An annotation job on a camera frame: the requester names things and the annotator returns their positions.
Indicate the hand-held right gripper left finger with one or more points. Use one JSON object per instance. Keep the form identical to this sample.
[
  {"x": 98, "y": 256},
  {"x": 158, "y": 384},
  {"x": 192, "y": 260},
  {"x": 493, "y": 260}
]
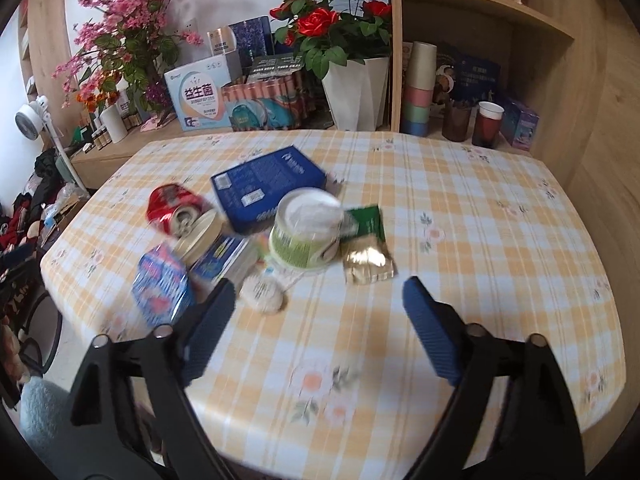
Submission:
[{"x": 210, "y": 330}]

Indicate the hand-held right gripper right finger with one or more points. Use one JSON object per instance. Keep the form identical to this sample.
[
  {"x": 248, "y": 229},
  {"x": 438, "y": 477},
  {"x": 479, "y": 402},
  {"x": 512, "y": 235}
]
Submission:
[{"x": 430, "y": 330}]

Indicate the blue pink snack packet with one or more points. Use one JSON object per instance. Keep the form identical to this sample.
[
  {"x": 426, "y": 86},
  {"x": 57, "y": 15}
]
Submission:
[{"x": 160, "y": 285}]

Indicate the clear box blue label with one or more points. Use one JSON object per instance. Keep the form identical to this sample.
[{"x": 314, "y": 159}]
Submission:
[{"x": 220, "y": 260}]

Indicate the green gold foil packet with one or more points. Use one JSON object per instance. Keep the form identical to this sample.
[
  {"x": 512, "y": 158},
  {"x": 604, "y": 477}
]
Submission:
[{"x": 367, "y": 260}]

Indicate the beige round tin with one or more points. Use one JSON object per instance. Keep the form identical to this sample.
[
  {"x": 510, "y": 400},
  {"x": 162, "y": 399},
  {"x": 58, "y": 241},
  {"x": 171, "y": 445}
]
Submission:
[{"x": 200, "y": 232}]

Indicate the green white round container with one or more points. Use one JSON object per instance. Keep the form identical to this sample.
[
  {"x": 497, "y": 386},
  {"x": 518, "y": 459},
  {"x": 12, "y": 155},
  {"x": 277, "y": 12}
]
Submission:
[{"x": 305, "y": 240}]

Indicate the crushed red soda can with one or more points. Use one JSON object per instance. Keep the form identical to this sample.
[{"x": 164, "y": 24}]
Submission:
[{"x": 167, "y": 205}]

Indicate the yellow plaid tablecloth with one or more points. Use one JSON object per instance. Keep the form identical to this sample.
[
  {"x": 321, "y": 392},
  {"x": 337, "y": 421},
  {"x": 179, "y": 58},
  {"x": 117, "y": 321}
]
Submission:
[{"x": 400, "y": 185}]

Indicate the black metal chair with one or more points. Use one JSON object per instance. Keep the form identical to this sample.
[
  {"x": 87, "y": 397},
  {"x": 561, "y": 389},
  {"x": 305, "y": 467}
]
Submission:
[{"x": 35, "y": 320}]

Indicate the fluffy light blue slipper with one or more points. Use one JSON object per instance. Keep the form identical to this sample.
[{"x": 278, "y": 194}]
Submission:
[{"x": 45, "y": 415}]

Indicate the cardboard box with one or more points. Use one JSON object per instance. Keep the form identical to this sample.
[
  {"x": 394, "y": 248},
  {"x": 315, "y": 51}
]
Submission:
[{"x": 62, "y": 215}]

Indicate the wooden sideboard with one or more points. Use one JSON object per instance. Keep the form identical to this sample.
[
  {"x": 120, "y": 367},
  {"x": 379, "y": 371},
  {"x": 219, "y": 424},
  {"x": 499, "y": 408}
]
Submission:
[{"x": 100, "y": 165}]

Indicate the brown glass tumbler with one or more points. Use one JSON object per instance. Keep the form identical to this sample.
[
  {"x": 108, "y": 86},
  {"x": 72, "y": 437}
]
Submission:
[{"x": 456, "y": 122}]

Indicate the red tumbler with white cup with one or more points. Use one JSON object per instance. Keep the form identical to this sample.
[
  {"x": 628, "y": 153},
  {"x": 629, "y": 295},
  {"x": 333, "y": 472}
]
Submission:
[{"x": 486, "y": 127}]

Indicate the pink cloth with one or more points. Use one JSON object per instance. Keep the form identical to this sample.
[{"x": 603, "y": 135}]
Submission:
[{"x": 157, "y": 122}]

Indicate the row of small brown bottles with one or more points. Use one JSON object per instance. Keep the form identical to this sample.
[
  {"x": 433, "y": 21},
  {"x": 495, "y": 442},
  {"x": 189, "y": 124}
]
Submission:
[{"x": 100, "y": 139}]

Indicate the stack of pastel cups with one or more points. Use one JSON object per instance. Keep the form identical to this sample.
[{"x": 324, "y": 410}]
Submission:
[{"x": 415, "y": 110}]

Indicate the pile of clothes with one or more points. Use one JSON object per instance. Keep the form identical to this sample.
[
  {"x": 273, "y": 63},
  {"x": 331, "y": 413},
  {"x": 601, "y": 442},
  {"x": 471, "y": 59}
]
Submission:
[{"x": 25, "y": 210}]

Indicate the tall white vase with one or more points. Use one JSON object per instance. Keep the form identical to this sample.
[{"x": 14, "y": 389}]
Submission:
[{"x": 115, "y": 125}]

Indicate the small light blue box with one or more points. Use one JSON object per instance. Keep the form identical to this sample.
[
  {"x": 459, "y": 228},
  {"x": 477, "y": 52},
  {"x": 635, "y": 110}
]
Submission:
[{"x": 520, "y": 122}]

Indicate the white pastel carton box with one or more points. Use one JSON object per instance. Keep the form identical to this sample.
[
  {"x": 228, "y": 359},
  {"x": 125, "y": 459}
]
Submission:
[{"x": 200, "y": 95}]

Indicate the purple artificial flowers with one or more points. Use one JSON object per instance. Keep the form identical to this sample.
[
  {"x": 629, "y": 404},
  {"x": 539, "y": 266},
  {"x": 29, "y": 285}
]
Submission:
[{"x": 157, "y": 95}]

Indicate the white angular flower pot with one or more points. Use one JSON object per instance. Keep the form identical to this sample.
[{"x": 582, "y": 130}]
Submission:
[{"x": 355, "y": 95}]

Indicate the dark blue gift box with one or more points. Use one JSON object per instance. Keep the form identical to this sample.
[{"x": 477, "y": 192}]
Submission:
[{"x": 477, "y": 77}]

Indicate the orange artificial flowers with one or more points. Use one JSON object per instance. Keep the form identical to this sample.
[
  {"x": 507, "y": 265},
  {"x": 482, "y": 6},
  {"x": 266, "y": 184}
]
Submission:
[{"x": 95, "y": 92}]

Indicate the stack of paper cups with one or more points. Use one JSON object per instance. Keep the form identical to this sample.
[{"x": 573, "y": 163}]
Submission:
[{"x": 422, "y": 65}]

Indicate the black printed box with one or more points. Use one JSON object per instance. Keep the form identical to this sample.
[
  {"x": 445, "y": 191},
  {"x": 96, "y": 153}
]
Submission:
[{"x": 275, "y": 65}]

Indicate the silver box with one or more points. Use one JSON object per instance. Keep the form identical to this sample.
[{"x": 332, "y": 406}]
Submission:
[{"x": 222, "y": 40}]

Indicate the dark blue patterned box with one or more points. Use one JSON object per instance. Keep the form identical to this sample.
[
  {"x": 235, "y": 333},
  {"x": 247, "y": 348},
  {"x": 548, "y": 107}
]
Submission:
[{"x": 250, "y": 40}]

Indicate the wooden shelf unit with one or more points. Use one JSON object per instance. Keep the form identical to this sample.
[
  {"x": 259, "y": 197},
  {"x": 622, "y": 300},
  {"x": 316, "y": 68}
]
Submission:
[{"x": 395, "y": 35}]

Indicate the red rose artificial plant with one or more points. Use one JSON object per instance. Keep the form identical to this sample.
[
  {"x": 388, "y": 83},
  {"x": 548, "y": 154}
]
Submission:
[{"x": 325, "y": 25}]

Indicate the pink blossom artificial tree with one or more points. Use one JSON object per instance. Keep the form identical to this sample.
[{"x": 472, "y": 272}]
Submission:
[{"x": 130, "y": 10}]

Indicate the white wall socket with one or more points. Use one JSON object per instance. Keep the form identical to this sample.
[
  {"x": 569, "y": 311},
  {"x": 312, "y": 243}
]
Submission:
[{"x": 190, "y": 25}]

